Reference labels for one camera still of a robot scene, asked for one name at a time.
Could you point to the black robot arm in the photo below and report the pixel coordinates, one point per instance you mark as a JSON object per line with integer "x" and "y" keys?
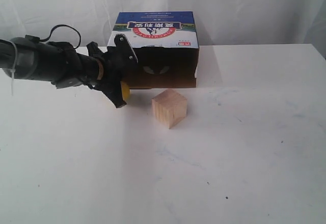
{"x": 29, "y": 58}

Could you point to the light wooden cube block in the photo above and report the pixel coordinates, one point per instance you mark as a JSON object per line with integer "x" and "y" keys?
{"x": 169, "y": 107}

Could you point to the yellow tennis ball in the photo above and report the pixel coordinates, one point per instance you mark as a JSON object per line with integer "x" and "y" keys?
{"x": 125, "y": 91}

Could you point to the blue white cardboard box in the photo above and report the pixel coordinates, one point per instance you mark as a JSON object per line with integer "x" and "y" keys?
{"x": 166, "y": 45}

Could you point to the white backdrop curtain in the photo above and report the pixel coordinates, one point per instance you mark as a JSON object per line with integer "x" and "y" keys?
{"x": 218, "y": 22}

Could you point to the white zip tie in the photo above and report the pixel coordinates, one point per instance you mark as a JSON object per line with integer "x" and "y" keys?
{"x": 13, "y": 69}

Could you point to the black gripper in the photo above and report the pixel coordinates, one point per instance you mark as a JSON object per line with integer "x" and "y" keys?
{"x": 123, "y": 58}

